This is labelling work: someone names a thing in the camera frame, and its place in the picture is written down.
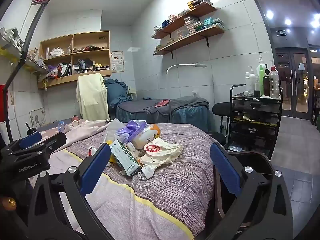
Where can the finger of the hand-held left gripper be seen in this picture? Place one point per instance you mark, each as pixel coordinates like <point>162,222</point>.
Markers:
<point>30,140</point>
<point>55,142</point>

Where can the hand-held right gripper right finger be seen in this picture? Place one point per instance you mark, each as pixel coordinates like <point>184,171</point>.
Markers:
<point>225,167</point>

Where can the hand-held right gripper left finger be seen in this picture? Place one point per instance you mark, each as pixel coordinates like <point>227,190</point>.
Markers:
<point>96,170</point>

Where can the yellow wrapper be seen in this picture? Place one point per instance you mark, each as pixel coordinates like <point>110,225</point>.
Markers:
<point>112,156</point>

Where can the brown trash bin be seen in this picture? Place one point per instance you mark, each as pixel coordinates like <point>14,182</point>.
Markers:
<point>252,160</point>

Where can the green tissue packet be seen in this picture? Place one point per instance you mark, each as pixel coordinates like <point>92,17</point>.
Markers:
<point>125,158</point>

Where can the orange label plastic bottle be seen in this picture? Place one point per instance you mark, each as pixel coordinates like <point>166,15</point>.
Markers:
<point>146,136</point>

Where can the white plastic bag red print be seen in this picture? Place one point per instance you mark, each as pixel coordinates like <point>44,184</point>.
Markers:
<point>160,152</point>

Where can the black bottle top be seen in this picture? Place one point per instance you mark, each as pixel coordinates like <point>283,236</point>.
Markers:
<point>29,130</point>

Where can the clear bottle blue cap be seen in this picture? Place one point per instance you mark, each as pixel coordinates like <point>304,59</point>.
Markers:
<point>61,126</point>

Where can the paper cup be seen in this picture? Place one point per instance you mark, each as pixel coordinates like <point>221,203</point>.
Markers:
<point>75,121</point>

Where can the beige blanket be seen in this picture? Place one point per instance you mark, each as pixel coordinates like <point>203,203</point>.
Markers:
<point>85,132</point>

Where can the clear plastic bag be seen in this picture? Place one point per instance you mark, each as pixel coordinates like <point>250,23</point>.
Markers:
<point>112,130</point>

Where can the red cloth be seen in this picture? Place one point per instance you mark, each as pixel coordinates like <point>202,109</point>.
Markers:
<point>3,102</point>

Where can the white crumpled wrapper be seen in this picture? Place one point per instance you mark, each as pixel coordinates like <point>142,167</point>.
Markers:
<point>146,172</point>

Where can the purple plastic bag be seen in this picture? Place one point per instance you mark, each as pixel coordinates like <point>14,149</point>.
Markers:
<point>132,130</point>

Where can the black trolley cart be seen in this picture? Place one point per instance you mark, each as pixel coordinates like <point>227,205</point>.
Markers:
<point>255,120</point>

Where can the black chair seat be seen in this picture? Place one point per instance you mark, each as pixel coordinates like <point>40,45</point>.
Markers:
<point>221,110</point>

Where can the pale yellow cloth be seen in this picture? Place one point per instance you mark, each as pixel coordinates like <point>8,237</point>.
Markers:
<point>91,97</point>

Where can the grey blanket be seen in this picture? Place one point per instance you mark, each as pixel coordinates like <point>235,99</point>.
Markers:
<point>185,105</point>

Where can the small white object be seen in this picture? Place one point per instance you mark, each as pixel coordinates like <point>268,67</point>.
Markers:
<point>195,94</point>

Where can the blue bedding pile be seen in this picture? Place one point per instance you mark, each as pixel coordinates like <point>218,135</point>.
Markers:
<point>116,90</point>

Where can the white pump bottle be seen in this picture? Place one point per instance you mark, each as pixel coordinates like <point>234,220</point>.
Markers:
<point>250,82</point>

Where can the pink cloth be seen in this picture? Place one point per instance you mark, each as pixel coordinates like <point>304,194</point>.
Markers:
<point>162,103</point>

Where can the dark brown bottle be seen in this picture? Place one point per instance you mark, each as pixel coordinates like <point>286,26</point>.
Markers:
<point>266,85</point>

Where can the green bottle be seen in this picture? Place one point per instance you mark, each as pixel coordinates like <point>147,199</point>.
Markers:
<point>261,77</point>

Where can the clear bottle red cap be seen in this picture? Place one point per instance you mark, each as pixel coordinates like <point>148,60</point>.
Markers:
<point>274,82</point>

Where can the row of small boxes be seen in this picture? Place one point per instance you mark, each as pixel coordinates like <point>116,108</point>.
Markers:
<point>15,40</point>

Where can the glass door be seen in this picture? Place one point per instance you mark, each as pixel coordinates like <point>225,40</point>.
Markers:
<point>292,82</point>

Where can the white gooseneck lamp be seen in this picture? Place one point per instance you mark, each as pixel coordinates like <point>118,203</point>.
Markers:
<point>185,65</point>

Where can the stacks of coloured boxes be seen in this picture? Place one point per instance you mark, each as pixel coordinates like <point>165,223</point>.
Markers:
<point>197,2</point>

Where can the wall notice sheet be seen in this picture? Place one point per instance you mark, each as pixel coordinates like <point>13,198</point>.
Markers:
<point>37,117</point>

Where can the wooden wall cabinet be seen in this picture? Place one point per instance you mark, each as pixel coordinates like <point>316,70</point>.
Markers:
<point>75,76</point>

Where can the wall poster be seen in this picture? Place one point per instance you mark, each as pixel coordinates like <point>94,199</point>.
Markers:
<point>117,61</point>

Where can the wall shelves with boxes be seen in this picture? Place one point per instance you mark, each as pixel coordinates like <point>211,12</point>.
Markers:
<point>191,23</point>

